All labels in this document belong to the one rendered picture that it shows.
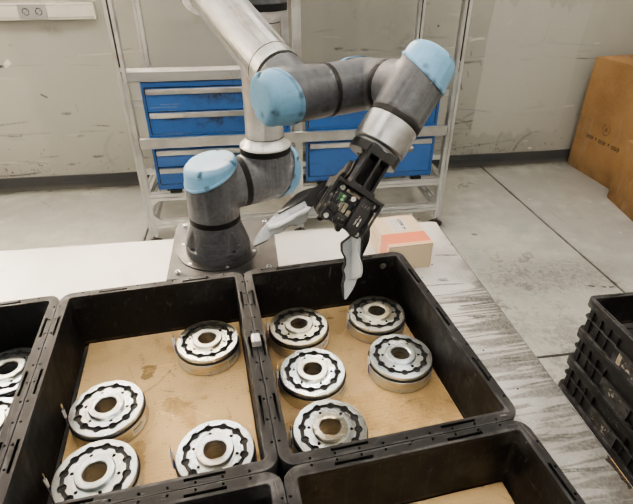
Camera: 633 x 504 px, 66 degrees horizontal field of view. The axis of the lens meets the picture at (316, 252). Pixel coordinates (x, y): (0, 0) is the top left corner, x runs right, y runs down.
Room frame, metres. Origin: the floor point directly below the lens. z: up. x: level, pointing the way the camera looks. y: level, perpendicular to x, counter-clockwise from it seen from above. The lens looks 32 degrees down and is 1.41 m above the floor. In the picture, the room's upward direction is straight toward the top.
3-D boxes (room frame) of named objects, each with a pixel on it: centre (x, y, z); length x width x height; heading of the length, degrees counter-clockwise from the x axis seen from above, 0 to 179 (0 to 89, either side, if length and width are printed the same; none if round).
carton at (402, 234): (1.15, -0.23, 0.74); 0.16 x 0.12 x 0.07; 11
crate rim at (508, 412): (0.56, -0.06, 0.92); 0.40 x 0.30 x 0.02; 13
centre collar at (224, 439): (0.40, 0.13, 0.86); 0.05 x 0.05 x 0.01
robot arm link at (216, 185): (1.00, 0.23, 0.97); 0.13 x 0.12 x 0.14; 123
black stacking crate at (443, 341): (0.56, -0.06, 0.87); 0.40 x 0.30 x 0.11; 13
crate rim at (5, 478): (0.49, 0.23, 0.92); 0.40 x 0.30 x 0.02; 13
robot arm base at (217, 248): (1.00, 0.23, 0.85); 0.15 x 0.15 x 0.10
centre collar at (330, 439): (0.44, -0.02, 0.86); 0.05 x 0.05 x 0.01
